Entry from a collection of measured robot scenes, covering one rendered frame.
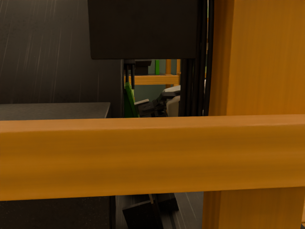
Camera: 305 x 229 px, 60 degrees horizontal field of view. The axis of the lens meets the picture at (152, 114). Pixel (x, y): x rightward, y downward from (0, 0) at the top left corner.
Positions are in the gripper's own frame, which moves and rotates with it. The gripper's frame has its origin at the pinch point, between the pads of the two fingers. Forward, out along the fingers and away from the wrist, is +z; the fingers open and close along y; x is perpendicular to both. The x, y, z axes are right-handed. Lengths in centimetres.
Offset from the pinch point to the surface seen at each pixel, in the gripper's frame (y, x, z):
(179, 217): -19.0, 25.1, -0.4
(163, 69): -434, -364, -67
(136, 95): -460, -331, 11
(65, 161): 32.5, 22.8, 11.2
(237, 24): 35.9, 12.6, -14.4
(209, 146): 30.1, 25.2, -6.0
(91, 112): 16.1, 5.7, 11.1
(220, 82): 28.3, 15.6, -11.6
